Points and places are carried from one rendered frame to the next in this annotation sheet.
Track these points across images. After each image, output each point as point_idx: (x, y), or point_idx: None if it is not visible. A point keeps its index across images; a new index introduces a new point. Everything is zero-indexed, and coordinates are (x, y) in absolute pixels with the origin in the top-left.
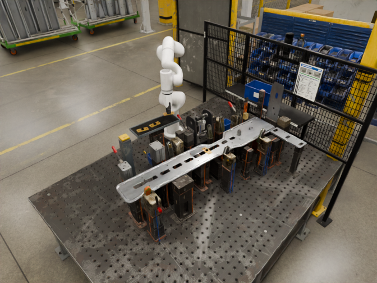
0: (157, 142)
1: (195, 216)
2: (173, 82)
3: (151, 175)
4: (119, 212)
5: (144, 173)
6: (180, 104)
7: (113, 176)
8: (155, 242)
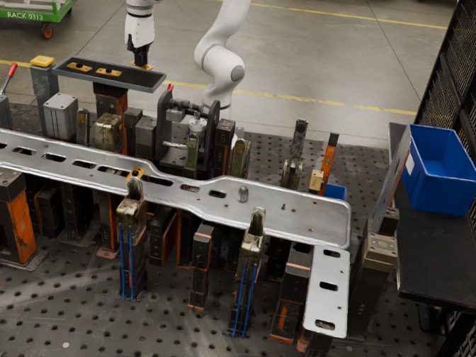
0: (70, 98)
1: (18, 274)
2: None
3: (3, 140)
4: None
5: (3, 132)
6: (219, 80)
7: None
8: None
